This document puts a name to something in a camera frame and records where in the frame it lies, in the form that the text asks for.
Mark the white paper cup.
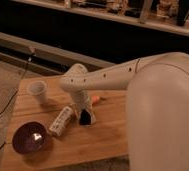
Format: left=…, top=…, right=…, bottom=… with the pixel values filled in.
left=27, top=81, right=47, bottom=104

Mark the cluttered background shelf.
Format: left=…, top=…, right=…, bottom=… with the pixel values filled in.
left=13, top=0, right=189, bottom=37

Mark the dark purple bowl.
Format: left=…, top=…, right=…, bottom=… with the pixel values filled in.
left=12, top=121, right=52, bottom=155

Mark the black cable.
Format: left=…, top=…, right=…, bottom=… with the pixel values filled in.
left=0, top=49, right=36, bottom=164

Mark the white plastic bottle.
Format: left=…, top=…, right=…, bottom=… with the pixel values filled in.
left=49, top=106, right=75, bottom=137

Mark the wooden board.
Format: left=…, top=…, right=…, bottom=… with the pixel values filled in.
left=0, top=76, right=127, bottom=171

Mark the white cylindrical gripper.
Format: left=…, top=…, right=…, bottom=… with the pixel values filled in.
left=70, top=90, right=96, bottom=126

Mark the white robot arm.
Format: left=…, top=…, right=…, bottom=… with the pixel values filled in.
left=60, top=52, right=189, bottom=171

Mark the orange carrot toy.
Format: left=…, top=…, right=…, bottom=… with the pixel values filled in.
left=92, top=96, right=101, bottom=104

